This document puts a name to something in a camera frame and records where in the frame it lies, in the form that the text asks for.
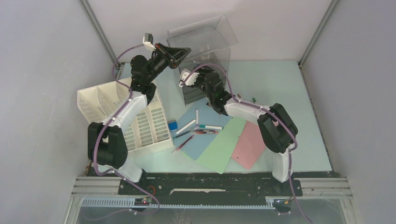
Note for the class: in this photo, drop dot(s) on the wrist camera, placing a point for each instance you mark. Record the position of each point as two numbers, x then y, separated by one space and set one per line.
148 42
186 78

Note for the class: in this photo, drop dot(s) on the blue eraser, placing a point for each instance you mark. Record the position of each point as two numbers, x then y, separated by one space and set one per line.
172 125

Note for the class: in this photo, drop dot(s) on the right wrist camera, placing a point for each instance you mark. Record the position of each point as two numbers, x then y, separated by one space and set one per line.
186 78

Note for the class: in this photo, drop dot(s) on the purple cap marker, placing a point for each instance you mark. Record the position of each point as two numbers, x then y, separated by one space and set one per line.
197 117

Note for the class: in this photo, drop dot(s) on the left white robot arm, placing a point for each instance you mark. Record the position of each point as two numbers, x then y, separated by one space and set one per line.
106 143

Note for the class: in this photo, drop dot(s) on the clear plastic drawer box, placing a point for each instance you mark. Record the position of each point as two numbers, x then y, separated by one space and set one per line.
210 41

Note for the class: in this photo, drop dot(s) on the pink clipboard sheet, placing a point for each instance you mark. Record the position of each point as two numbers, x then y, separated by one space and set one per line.
249 147

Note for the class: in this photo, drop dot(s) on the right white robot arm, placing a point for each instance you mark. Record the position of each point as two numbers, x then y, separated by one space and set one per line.
277 129

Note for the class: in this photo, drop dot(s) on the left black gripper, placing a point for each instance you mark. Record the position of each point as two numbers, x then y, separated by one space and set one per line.
172 56

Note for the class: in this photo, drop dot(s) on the teal cap marker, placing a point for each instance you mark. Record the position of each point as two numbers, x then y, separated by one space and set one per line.
211 127

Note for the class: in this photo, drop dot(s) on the green clipboard sheet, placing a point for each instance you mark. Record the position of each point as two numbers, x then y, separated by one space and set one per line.
213 151

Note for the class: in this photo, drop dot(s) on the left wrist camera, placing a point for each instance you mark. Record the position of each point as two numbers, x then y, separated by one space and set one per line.
148 42

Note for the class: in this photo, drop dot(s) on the blue clipboard sheet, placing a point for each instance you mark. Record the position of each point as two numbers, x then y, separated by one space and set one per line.
206 116

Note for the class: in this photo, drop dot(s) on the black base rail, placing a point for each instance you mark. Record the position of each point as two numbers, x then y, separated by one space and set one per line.
212 189

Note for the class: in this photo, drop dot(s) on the plain white marker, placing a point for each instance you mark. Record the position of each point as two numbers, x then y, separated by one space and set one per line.
186 126

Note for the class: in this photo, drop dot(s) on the white plastic file rack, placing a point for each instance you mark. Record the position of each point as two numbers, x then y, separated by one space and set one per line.
144 127

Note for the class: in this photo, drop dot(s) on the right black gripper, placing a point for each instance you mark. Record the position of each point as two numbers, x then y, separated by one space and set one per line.
205 68

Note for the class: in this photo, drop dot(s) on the orange red pen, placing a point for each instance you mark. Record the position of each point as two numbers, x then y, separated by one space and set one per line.
205 132

